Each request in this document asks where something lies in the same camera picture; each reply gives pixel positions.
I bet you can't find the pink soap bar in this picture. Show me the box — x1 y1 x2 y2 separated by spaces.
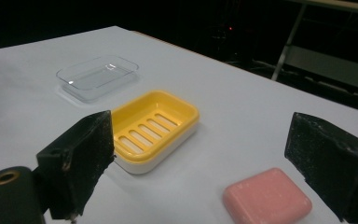
222 167 313 224

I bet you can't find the clear plastic soap dish lid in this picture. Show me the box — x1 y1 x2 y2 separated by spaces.
55 55 140 102

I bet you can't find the yellow and white soap dish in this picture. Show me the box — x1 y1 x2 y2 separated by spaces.
111 90 200 175

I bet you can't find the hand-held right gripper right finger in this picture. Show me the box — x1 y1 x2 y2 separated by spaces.
283 112 358 224

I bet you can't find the metal stand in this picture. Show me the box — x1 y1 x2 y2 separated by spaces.
270 0 358 94

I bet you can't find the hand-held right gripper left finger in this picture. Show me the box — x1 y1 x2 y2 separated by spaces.
35 109 116 221

